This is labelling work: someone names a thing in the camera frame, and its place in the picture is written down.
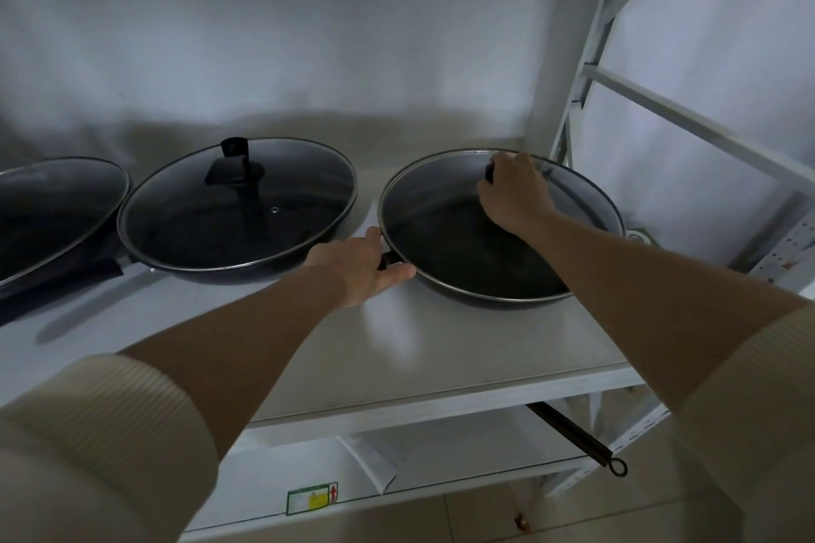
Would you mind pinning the person's right hand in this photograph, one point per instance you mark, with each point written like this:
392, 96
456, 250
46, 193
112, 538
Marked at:
519, 192

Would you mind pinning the person's left forearm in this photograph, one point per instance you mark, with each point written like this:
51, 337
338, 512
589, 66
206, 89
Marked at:
254, 339

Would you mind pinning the white metal shelf rack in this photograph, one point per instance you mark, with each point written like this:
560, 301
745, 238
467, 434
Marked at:
446, 364

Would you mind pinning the green bordered shelf label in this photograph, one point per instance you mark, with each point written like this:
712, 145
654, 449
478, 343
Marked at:
312, 499

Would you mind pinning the person's left hand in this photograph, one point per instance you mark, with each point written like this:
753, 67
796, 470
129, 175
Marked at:
347, 269

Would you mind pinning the person's left thumb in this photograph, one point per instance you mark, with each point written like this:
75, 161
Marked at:
398, 277

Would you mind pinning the person's right thumb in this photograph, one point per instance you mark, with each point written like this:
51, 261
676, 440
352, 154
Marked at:
486, 192

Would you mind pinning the cream knit sleeve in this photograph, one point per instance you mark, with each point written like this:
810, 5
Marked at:
757, 409
95, 447

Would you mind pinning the black frying pan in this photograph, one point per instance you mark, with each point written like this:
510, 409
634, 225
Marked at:
38, 301
509, 302
191, 274

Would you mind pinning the cream knit left sleeve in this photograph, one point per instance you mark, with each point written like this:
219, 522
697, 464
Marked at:
95, 447

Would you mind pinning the person's right forearm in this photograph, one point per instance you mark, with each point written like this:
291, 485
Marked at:
637, 294

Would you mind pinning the glass pan lid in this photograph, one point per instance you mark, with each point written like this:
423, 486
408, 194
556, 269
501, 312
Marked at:
51, 211
439, 224
191, 211

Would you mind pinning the cream knit right sleeve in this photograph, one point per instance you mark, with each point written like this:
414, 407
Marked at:
757, 409

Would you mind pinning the white folded card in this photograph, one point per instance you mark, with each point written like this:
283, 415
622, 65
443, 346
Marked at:
372, 466

